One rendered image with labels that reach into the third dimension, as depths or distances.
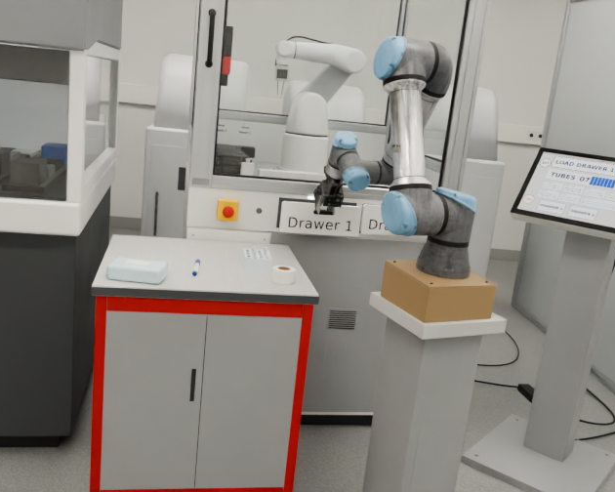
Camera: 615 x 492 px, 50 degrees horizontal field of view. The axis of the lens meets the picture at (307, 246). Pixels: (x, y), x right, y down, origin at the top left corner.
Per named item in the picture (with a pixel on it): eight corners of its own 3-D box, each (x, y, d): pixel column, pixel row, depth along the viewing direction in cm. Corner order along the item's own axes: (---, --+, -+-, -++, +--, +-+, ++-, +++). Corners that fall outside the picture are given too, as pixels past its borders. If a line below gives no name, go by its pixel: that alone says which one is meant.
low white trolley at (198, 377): (293, 527, 206) (319, 295, 189) (83, 533, 194) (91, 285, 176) (268, 431, 262) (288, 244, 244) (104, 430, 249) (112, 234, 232)
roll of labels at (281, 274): (266, 279, 198) (266, 266, 197) (282, 276, 203) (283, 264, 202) (282, 286, 193) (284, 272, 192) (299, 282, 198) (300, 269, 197)
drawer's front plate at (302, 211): (357, 236, 242) (361, 207, 240) (279, 231, 236) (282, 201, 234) (356, 235, 244) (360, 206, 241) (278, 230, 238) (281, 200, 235)
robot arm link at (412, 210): (450, 233, 176) (437, 33, 180) (403, 233, 169) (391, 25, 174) (423, 238, 187) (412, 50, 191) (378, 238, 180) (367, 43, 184)
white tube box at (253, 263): (270, 270, 207) (271, 259, 206) (244, 269, 206) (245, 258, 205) (267, 261, 219) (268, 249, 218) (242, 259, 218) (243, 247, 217)
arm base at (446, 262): (480, 276, 187) (487, 243, 185) (442, 281, 178) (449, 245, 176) (441, 260, 199) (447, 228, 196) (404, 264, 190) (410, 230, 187)
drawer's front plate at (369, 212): (433, 238, 254) (437, 210, 252) (360, 233, 248) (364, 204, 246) (431, 237, 256) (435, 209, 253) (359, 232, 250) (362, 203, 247)
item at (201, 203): (453, 243, 258) (459, 206, 255) (185, 226, 238) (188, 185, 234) (382, 198, 348) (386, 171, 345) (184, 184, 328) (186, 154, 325)
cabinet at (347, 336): (426, 430, 276) (456, 243, 258) (174, 429, 256) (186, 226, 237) (365, 341, 367) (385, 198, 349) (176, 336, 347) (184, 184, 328)
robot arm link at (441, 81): (457, 38, 190) (390, 172, 221) (426, 33, 185) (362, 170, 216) (476, 60, 183) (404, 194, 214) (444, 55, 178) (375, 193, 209)
